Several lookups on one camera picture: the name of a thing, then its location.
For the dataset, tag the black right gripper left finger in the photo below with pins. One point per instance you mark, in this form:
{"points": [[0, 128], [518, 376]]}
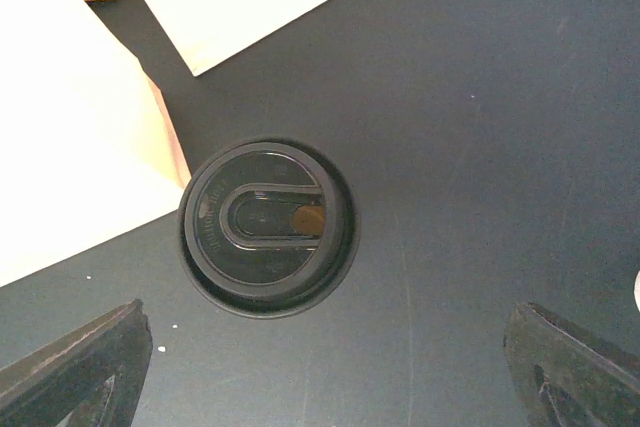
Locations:
{"points": [[92, 376]]}

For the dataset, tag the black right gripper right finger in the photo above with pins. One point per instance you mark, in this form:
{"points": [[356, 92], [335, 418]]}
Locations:
{"points": [[565, 375]]}

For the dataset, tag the black coffee cup lid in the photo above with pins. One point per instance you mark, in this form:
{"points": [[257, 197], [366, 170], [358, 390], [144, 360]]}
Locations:
{"points": [[267, 228]]}

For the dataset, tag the beige kraft paper bag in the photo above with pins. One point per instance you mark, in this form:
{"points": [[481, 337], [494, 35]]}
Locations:
{"points": [[88, 150]]}

